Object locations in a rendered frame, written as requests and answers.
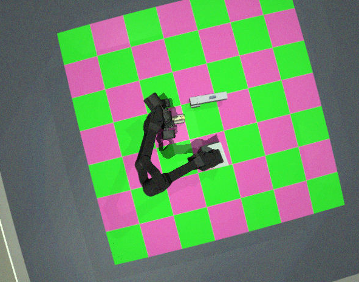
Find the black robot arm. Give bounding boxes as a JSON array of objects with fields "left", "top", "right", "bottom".
[{"left": 134, "top": 92, "right": 224, "bottom": 197}]

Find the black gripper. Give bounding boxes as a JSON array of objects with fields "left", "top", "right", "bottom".
[{"left": 161, "top": 98, "right": 176, "bottom": 140}]

